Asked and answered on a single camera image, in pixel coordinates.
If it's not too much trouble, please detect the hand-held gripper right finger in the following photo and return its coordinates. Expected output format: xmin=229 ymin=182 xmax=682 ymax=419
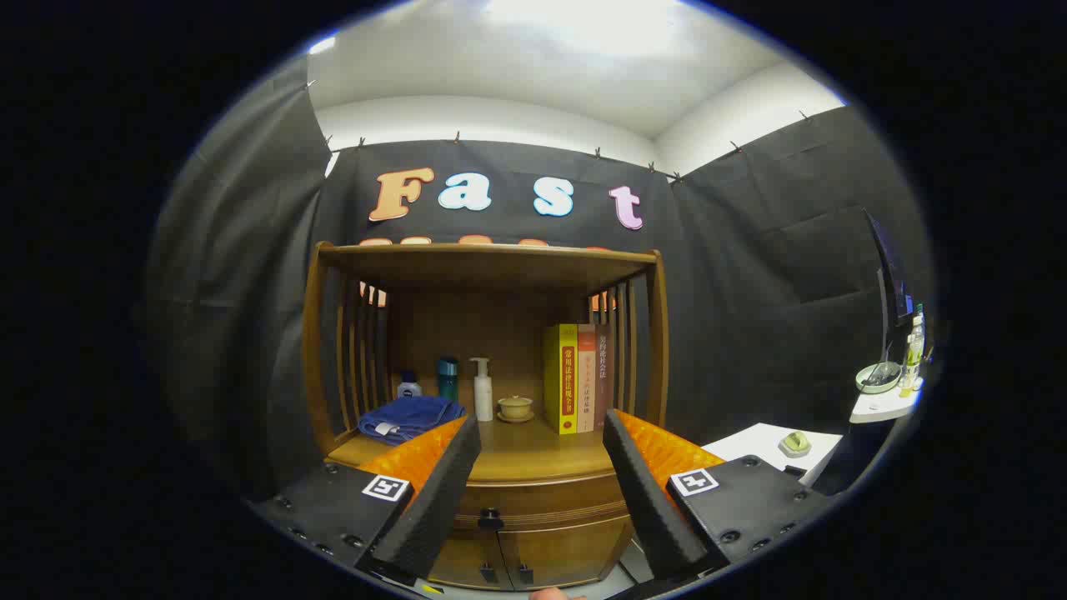
xmin=602 ymin=408 xmax=834 ymax=584

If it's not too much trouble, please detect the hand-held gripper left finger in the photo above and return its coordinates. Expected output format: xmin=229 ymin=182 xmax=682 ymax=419
xmin=248 ymin=414 xmax=483 ymax=587

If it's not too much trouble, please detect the wooden drawer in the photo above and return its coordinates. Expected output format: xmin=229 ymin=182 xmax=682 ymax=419
xmin=450 ymin=473 xmax=632 ymax=534

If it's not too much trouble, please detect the wooden cabinet door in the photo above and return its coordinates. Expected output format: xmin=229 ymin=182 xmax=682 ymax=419
xmin=429 ymin=529 xmax=503 ymax=591
xmin=498 ymin=517 xmax=634 ymax=591

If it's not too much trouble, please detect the wooden countertop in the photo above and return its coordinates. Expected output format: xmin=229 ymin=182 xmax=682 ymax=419
xmin=327 ymin=398 xmax=622 ymax=486

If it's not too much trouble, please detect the white side cabinet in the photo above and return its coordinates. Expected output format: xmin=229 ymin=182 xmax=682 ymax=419
xmin=700 ymin=422 xmax=844 ymax=486

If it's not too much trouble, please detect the wooden cabinet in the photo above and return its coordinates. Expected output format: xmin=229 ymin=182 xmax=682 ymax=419
xmin=302 ymin=241 xmax=670 ymax=593

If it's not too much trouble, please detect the blue folded towel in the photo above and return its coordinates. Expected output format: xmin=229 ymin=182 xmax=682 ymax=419
xmin=358 ymin=396 xmax=468 ymax=447

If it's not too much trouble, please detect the white pump bottle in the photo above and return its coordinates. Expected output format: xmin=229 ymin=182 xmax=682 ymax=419
xmin=469 ymin=357 xmax=494 ymax=423

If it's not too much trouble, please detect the cream orange book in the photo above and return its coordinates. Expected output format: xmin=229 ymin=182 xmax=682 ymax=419
xmin=577 ymin=323 xmax=597 ymax=433

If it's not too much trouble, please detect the brown book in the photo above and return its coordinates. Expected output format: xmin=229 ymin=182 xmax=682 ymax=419
xmin=594 ymin=323 xmax=612 ymax=430

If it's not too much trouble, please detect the yellow book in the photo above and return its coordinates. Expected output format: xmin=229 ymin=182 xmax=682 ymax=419
xmin=544 ymin=323 xmax=579 ymax=436

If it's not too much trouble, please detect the white side table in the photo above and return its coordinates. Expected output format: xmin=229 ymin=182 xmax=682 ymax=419
xmin=849 ymin=379 xmax=922 ymax=424

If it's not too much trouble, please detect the white green bowl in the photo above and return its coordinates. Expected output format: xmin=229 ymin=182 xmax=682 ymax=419
xmin=856 ymin=361 xmax=903 ymax=394

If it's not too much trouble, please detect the clear plastic bottle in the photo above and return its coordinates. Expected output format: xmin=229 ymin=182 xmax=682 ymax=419
xmin=899 ymin=304 xmax=928 ymax=398

